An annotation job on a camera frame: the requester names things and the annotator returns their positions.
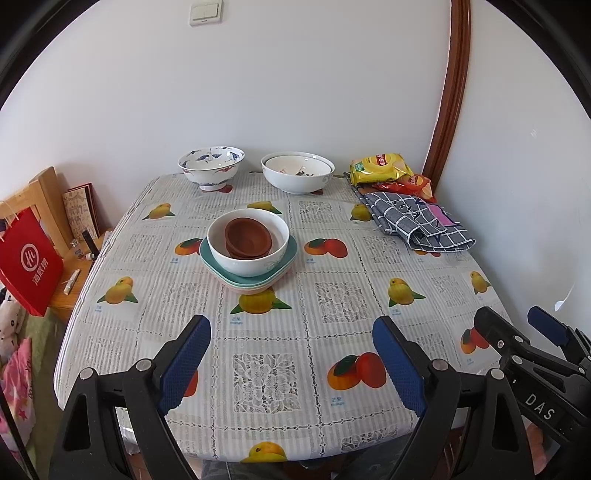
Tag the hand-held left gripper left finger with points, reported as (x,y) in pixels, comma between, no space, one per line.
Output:
(184,364)

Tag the grey checked cloth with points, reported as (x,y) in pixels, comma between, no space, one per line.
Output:
(397,212)

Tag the blue square plate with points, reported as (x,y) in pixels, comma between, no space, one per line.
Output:
(282,265)

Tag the wooden chair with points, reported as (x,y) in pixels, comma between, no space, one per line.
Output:
(46,184)

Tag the brown wooden door frame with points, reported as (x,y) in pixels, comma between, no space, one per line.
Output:
(455,92)

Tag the blue patterned footed bowl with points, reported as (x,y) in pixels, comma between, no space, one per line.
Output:
(210,173)

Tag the white pen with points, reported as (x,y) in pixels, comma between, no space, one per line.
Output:
(71,282)

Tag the white wall switch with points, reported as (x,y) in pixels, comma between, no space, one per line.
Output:
(205,11)

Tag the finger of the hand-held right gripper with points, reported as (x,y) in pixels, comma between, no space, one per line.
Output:
(549,325)
(501,337)

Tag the pink star print cloth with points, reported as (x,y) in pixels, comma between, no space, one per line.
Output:
(18,392)

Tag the small black object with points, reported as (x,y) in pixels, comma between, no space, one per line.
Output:
(90,244)

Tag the small brown dish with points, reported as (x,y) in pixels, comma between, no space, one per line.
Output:
(249,255)
(247,230)

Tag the fruit print tablecloth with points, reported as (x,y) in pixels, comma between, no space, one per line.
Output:
(277,332)

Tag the red paper bag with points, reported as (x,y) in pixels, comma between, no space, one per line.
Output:
(30,272)

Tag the white plush toy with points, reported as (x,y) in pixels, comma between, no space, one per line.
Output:
(11,323)

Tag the green square plate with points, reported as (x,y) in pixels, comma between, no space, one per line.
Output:
(249,286)

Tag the small printed white bowl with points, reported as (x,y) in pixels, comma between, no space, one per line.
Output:
(281,166)

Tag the yellow chip bag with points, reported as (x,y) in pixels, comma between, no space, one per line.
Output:
(378,168)

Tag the red chip bag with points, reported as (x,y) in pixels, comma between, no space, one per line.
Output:
(415,184)

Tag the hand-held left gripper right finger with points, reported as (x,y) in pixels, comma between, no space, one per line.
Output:
(399,364)

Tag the large white bowl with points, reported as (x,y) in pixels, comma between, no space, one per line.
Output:
(295,183)

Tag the brown book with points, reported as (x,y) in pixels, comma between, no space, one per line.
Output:
(81,210)

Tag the plain white bowl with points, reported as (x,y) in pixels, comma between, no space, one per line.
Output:
(249,267)

